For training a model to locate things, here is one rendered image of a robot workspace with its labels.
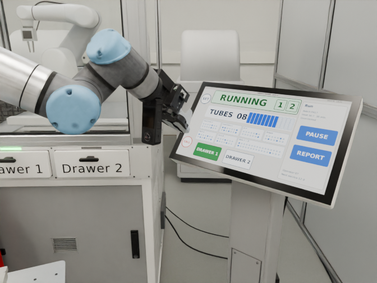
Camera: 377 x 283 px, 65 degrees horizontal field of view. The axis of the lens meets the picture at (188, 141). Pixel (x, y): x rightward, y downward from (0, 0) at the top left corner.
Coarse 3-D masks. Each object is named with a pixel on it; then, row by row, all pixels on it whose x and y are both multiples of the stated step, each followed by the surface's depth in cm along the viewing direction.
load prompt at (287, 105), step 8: (216, 96) 103; (224, 96) 101; (232, 96) 100; (240, 96) 98; (248, 96) 97; (256, 96) 95; (264, 96) 94; (224, 104) 100; (232, 104) 98; (240, 104) 97; (248, 104) 95; (256, 104) 94; (264, 104) 93; (272, 104) 91; (280, 104) 90; (288, 104) 89; (296, 104) 87; (280, 112) 89; (288, 112) 88; (296, 112) 86
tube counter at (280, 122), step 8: (240, 112) 96; (248, 112) 94; (256, 112) 93; (240, 120) 94; (248, 120) 93; (256, 120) 92; (264, 120) 90; (272, 120) 89; (280, 120) 88; (288, 120) 87; (280, 128) 87; (288, 128) 86
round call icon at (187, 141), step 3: (186, 135) 102; (183, 138) 102; (186, 138) 102; (189, 138) 101; (192, 138) 100; (183, 141) 101; (186, 141) 101; (189, 141) 100; (180, 144) 102; (183, 144) 101; (186, 144) 100; (189, 144) 100; (183, 147) 100; (186, 147) 100; (189, 147) 99
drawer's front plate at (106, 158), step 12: (60, 156) 117; (72, 156) 117; (84, 156) 117; (96, 156) 118; (108, 156) 118; (120, 156) 118; (60, 168) 119; (72, 168) 119; (84, 168) 119; (96, 168) 119; (108, 168) 119; (120, 168) 120
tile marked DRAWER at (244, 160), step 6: (228, 150) 92; (234, 150) 91; (228, 156) 91; (234, 156) 90; (240, 156) 89; (246, 156) 88; (252, 156) 87; (222, 162) 91; (228, 162) 90; (234, 162) 89; (240, 162) 88; (246, 162) 87; (246, 168) 86
